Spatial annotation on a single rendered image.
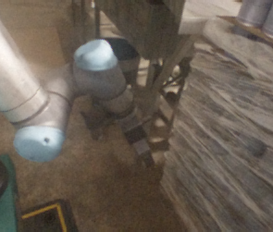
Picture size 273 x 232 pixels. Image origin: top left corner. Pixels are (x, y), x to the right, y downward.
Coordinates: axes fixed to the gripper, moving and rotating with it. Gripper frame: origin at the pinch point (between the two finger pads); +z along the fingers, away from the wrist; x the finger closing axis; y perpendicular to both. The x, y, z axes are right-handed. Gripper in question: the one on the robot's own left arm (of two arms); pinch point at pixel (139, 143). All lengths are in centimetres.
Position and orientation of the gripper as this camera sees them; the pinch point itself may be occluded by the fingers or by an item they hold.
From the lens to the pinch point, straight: 59.5
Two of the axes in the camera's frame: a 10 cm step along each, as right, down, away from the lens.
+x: -3.5, -5.7, 7.5
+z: 3.1, 6.8, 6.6
